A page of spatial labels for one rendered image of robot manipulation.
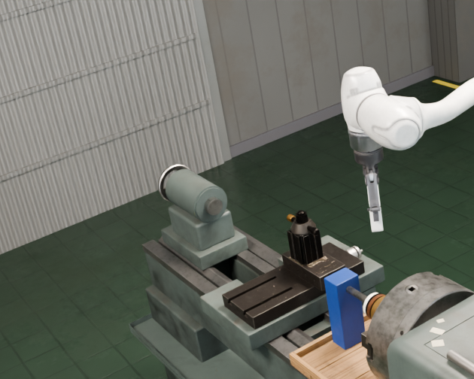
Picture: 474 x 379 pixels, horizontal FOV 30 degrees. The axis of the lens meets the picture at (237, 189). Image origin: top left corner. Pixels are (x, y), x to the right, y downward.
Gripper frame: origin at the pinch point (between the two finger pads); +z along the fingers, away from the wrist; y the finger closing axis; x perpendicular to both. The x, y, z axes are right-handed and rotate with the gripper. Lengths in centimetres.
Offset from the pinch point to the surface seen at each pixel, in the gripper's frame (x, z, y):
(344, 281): 10.9, 20.7, 0.7
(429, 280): -11.4, 8.2, -21.8
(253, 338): 40, 41, 5
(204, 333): 65, 66, 46
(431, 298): -11.0, 8.1, -29.8
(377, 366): 3.8, 24.8, -32.7
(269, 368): 38, 56, 10
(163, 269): 80, 50, 65
